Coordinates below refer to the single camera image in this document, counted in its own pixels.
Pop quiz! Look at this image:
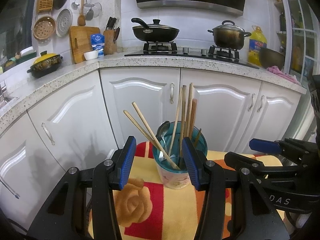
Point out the black wok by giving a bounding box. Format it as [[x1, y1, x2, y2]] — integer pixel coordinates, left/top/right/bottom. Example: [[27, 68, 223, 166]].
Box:
[[131, 17, 180, 43]]

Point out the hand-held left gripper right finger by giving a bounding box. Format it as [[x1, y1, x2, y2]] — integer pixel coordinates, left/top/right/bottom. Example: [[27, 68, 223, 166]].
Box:
[[181, 137, 292, 240]]

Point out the blue white bag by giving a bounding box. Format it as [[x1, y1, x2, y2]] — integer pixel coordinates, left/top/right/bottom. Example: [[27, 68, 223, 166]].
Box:
[[90, 33, 105, 57]]

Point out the wooden cutting board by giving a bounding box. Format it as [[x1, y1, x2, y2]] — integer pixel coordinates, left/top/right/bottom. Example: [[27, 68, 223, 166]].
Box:
[[69, 26, 101, 64]]

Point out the yellow cooking oil bottle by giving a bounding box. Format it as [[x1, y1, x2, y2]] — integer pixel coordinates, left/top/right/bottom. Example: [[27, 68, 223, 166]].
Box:
[[248, 25, 268, 65]]

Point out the round bamboo steamer tray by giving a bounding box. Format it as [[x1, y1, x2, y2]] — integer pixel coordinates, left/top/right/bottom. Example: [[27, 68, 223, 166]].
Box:
[[33, 16, 57, 40]]

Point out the orange yellow red blanket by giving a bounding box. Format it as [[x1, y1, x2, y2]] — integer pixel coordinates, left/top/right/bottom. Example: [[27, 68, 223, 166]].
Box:
[[87, 141, 288, 240]]

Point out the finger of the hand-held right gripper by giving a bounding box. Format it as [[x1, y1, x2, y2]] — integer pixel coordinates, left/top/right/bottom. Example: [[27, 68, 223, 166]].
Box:
[[249, 138, 314, 165], [224, 152, 298, 178]]

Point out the speckled stone countertop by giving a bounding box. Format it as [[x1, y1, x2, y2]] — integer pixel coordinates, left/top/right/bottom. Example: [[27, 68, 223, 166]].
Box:
[[0, 52, 307, 130]]

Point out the green tray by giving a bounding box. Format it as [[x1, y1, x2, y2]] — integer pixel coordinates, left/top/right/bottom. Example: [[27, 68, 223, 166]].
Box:
[[15, 51, 37, 64]]

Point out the wooden spatula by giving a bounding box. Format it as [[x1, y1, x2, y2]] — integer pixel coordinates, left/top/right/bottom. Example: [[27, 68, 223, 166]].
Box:
[[77, 0, 87, 27]]

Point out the round perforated steamer plate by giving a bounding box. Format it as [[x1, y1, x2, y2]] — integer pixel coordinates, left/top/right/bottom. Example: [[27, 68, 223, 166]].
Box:
[[55, 9, 73, 37]]

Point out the black gas stove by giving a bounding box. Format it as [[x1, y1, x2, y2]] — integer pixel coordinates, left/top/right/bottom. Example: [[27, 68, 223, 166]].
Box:
[[124, 42, 260, 69]]

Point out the wooden knife block with knives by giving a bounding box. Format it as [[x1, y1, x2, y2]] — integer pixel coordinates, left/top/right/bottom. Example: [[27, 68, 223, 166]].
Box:
[[103, 17, 121, 55]]

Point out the small white bowl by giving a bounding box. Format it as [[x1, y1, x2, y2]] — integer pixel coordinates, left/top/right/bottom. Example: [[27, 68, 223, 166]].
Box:
[[84, 50, 100, 60]]

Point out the dark metal bowl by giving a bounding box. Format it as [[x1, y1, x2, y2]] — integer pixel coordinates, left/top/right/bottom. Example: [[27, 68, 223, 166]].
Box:
[[259, 47, 285, 68]]

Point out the white corner cabinet door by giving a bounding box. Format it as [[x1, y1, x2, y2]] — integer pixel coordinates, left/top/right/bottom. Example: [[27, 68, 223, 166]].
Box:
[[26, 71, 123, 165]]

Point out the thin pale wooden chopstick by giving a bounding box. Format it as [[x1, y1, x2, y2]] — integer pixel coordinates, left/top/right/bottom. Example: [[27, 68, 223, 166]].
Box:
[[123, 109, 181, 170], [132, 101, 167, 153]]

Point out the teal floral utensil holder cup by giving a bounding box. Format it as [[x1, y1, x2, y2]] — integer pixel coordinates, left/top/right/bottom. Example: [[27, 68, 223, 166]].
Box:
[[152, 127, 208, 189]]

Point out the metal spoon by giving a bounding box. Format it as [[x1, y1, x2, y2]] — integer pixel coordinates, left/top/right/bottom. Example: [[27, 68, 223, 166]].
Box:
[[156, 120, 172, 162]]

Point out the yellow lid black casserole pot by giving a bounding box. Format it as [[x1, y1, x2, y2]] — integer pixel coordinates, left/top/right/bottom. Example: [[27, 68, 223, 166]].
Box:
[[27, 51, 63, 78]]

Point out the steel stock pot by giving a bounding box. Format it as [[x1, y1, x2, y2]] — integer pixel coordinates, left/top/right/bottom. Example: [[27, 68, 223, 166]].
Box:
[[207, 20, 252, 50]]

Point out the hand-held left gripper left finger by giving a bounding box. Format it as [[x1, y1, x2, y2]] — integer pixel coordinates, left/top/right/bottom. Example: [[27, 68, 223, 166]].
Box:
[[26, 136, 137, 240]]

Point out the white framed glass door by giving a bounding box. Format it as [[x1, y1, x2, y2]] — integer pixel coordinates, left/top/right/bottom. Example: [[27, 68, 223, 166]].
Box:
[[274, 0, 320, 85]]

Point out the pink cloth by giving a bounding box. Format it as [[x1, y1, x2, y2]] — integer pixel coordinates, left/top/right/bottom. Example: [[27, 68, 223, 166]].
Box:
[[266, 65, 300, 82]]

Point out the glass wok lid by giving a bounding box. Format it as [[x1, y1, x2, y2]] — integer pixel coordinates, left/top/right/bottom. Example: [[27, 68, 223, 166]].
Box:
[[132, 19, 179, 30]]

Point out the steel pot lid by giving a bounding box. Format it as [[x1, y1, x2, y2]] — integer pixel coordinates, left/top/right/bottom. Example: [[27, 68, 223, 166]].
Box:
[[212, 20, 245, 33]]

